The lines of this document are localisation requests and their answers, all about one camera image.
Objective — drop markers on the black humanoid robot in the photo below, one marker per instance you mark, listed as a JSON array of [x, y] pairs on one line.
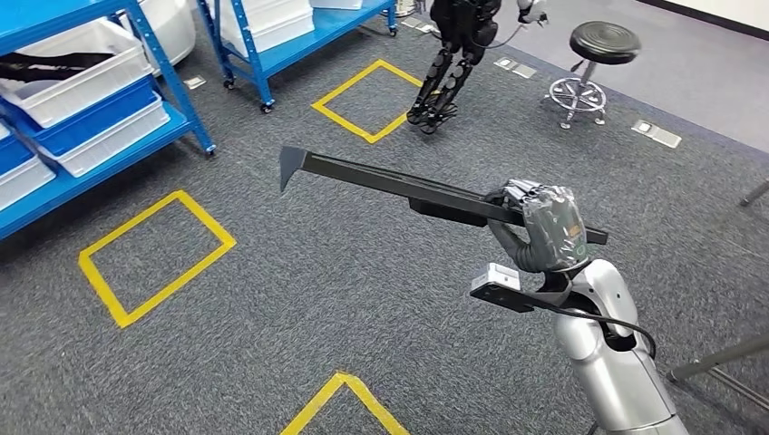
[[462, 24]]

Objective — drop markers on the blue plastic crate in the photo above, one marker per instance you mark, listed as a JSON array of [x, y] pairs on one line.
[[12, 156], [90, 123]]

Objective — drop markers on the grey floor outlet plate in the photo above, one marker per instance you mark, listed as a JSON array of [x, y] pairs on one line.
[[420, 25], [506, 63], [194, 82], [658, 135], [525, 71]]

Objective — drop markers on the black stand leg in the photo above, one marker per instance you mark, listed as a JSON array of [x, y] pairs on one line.
[[721, 359], [756, 193]]

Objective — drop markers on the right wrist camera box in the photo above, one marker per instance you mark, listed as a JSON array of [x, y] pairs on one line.
[[495, 277]]

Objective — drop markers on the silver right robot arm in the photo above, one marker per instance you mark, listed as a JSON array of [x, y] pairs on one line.
[[619, 372]]

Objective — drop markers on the blue metal shelf rack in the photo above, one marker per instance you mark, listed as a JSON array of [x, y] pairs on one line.
[[300, 42], [173, 84]]

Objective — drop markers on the long black plastic part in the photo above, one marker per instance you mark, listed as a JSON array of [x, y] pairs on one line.
[[360, 171]]

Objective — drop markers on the white car body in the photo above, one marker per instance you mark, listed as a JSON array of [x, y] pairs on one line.
[[174, 30]]

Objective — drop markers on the black part in crate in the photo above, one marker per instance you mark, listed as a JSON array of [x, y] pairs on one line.
[[48, 66]]

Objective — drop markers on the black round seat stool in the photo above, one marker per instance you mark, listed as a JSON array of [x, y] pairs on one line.
[[604, 42]]

